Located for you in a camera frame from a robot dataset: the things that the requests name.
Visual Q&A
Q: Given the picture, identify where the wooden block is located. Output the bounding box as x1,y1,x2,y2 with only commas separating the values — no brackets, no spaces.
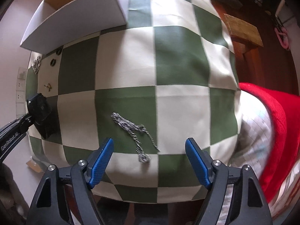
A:
224,13,263,48

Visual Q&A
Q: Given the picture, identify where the white cardboard box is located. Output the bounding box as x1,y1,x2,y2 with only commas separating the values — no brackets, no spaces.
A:
20,0,130,55

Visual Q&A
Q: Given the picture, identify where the pale grid patterned cloth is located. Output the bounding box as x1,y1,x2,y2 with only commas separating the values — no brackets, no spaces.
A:
212,91,296,225

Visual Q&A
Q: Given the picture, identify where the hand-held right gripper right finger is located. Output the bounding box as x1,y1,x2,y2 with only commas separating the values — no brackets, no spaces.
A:
185,138,273,225

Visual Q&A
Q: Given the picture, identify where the white wall socket panel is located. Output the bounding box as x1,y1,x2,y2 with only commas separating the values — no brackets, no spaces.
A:
16,67,28,116

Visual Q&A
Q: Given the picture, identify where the red cloth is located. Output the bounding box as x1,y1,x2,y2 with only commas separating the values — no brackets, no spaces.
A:
238,82,300,203

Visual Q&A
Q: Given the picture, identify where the silver chain necklace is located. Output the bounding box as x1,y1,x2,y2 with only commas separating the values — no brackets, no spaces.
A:
111,112,161,163

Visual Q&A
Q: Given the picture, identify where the pink scissors handle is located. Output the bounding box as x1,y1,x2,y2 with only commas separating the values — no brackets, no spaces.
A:
274,27,290,51

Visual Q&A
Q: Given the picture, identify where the silver ornate brooch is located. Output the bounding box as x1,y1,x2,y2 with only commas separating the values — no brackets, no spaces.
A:
31,56,43,75

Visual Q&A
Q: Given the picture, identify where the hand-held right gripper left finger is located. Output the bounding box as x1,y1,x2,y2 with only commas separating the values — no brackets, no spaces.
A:
26,137,114,225

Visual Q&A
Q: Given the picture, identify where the green checkered cloth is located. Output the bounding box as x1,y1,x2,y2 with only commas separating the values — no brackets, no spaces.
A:
25,0,242,204

